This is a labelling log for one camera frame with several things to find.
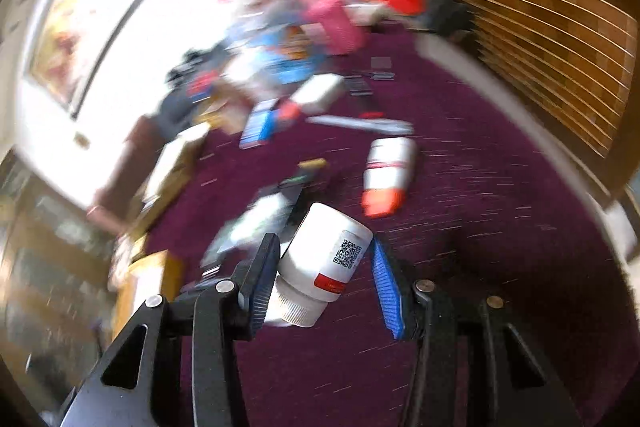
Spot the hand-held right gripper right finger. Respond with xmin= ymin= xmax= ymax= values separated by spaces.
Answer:
xmin=371 ymin=238 xmax=583 ymax=427

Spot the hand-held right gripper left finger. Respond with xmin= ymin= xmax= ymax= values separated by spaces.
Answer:
xmin=60 ymin=233 xmax=281 ymax=427

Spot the white bottle with red label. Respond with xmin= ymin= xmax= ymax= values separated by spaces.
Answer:
xmin=264 ymin=202 xmax=375 ymax=328

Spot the yellow cardboard box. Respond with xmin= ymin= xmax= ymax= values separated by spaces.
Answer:
xmin=107 ymin=249 xmax=186 ymax=343

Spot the dark green tube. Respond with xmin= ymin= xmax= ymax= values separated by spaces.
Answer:
xmin=277 ymin=172 xmax=321 ymax=188

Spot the white bottle with orange cap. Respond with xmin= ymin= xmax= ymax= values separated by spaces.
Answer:
xmin=361 ymin=136 xmax=419 ymax=219

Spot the brown cardboard tray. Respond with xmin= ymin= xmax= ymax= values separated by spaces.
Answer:
xmin=135 ymin=122 xmax=213 ymax=233

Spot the small blue item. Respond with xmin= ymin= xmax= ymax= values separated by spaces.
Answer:
xmin=239 ymin=99 xmax=276 ymax=150

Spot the long white pen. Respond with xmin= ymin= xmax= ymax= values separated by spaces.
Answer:
xmin=305 ymin=114 xmax=415 ymax=135

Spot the maroon upholstered chair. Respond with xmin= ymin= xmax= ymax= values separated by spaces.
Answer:
xmin=87 ymin=114 xmax=166 ymax=228

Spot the small white box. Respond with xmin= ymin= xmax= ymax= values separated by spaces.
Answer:
xmin=290 ymin=74 xmax=343 ymax=115

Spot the blue label jar, red lid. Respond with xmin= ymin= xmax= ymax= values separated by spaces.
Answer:
xmin=220 ymin=0 xmax=326 ymax=85

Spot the pink plastic bottle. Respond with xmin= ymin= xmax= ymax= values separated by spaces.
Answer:
xmin=305 ymin=0 xmax=366 ymax=55

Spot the wooden slatted partition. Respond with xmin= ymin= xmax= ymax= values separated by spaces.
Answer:
xmin=390 ymin=0 xmax=640 ymax=208

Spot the framed wall picture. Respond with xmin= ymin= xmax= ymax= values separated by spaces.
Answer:
xmin=27 ymin=0 xmax=183 ymax=118

